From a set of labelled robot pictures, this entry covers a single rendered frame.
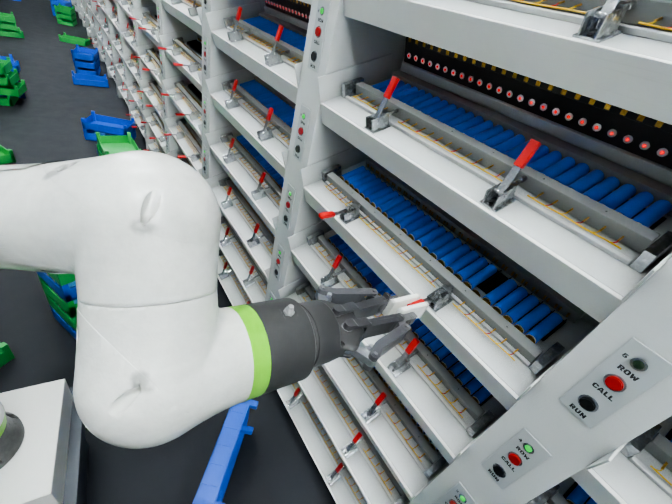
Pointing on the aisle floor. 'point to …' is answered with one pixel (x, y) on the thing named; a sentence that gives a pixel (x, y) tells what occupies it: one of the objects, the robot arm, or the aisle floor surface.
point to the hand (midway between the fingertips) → (405, 308)
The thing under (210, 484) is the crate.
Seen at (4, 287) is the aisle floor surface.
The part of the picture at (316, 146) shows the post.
